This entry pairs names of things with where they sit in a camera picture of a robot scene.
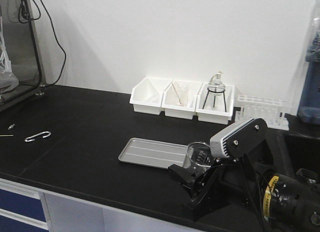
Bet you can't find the white bin left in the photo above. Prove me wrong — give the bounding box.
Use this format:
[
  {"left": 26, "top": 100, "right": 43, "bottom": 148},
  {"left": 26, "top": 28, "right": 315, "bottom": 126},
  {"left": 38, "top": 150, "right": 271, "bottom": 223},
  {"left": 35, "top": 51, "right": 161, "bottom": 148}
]
[{"left": 129, "top": 77, "right": 172, "bottom": 115}]

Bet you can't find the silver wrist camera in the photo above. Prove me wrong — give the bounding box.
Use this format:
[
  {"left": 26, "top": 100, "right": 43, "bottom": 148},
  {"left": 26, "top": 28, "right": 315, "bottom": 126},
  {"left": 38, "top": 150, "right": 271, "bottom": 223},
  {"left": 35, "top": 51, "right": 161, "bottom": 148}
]
[{"left": 209, "top": 118, "right": 268, "bottom": 158}]

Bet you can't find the silver metal tray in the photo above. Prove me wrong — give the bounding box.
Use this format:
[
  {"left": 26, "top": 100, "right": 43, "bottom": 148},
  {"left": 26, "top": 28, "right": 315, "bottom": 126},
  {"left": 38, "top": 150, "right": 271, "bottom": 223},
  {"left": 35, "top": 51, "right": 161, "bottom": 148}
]
[{"left": 118, "top": 138, "right": 187, "bottom": 169}]

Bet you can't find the white bin middle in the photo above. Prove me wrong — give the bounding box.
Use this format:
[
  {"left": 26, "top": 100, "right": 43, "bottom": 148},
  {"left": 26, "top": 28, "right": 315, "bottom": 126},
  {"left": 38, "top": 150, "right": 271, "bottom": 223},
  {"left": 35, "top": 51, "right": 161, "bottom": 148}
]
[{"left": 161, "top": 80, "right": 203, "bottom": 120}]

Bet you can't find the clear glass beaker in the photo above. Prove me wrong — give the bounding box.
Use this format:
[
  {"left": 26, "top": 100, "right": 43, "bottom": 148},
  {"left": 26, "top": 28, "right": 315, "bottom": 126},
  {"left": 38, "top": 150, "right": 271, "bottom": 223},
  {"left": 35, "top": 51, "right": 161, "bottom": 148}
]
[{"left": 182, "top": 141, "right": 215, "bottom": 176}]

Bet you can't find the black sink basin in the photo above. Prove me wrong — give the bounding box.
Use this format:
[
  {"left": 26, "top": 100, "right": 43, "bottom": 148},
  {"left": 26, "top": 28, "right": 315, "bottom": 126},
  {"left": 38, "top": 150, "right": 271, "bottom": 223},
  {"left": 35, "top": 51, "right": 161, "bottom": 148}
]
[{"left": 276, "top": 132, "right": 320, "bottom": 178}]

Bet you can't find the white bin right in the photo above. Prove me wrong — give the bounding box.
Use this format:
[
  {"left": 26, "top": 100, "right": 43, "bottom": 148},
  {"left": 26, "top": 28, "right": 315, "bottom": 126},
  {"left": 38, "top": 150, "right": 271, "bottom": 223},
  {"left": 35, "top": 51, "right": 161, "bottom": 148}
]
[{"left": 195, "top": 83, "right": 235, "bottom": 125}]

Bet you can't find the black hanging cable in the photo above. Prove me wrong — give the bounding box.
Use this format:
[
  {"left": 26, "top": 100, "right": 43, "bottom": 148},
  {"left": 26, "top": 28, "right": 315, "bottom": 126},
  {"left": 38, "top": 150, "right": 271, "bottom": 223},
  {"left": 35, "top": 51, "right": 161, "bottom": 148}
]
[{"left": 17, "top": 0, "right": 67, "bottom": 87}]

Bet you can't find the white bin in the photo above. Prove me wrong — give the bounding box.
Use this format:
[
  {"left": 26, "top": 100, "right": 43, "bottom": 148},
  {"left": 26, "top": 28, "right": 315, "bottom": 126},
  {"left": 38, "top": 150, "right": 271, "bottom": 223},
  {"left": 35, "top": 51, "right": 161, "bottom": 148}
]
[
  {"left": 161, "top": 80, "right": 203, "bottom": 120},
  {"left": 195, "top": 83, "right": 235, "bottom": 125},
  {"left": 129, "top": 77, "right": 172, "bottom": 115}
]

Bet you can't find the silver metal hook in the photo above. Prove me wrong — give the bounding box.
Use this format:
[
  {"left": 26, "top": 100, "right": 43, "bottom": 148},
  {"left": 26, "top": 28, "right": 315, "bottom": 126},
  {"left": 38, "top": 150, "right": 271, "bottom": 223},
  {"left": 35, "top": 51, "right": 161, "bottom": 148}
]
[{"left": 24, "top": 131, "right": 52, "bottom": 143}]

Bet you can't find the blue drawer cabinet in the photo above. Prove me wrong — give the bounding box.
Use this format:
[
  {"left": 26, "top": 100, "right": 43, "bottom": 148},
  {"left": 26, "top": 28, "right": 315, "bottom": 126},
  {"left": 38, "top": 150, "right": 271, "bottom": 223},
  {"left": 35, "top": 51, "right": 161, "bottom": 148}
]
[{"left": 0, "top": 179, "right": 54, "bottom": 232}]

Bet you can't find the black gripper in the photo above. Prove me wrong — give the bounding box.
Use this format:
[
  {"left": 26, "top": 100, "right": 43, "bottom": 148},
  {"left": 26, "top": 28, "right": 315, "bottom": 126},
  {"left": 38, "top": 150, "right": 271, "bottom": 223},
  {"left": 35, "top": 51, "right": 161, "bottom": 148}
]
[{"left": 168, "top": 140, "right": 276, "bottom": 222}]

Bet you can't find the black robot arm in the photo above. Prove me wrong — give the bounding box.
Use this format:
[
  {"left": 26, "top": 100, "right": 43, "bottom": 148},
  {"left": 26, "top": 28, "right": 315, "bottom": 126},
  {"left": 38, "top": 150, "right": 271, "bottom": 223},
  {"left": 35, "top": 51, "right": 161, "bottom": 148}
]
[{"left": 168, "top": 141, "right": 320, "bottom": 232}]

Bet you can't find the white test tube rack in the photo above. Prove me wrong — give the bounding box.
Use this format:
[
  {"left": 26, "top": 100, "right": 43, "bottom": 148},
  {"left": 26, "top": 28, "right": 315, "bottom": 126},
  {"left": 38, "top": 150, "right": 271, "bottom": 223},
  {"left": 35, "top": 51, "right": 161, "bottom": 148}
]
[{"left": 235, "top": 95, "right": 291, "bottom": 131}]

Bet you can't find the black camera cable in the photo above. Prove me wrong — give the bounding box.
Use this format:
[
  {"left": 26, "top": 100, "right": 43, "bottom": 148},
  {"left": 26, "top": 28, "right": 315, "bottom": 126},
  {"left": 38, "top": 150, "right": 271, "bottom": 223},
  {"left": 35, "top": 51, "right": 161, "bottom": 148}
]
[{"left": 239, "top": 154, "right": 272, "bottom": 232}]

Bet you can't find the blue covered machine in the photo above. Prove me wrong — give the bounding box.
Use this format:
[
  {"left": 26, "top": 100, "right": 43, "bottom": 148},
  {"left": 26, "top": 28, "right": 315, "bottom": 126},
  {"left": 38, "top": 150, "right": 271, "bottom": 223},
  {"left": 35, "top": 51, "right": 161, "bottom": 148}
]
[{"left": 297, "top": 2, "right": 320, "bottom": 125}]

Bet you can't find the round flask on tripod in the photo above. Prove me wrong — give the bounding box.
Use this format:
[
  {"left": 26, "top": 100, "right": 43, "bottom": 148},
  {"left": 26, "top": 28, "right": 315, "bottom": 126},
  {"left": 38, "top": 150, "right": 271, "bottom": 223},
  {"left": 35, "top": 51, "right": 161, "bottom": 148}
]
[{"left": 202, "top": 71, "right": 227, "bottom": 112}]

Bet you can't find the glass enclosure cabinet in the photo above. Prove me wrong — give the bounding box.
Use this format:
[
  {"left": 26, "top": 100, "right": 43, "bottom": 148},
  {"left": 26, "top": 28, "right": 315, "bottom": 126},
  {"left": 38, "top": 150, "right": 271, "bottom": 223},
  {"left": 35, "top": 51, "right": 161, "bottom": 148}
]
[{"left": 0, "top": 0, "right": 45, "bottom": 111}]

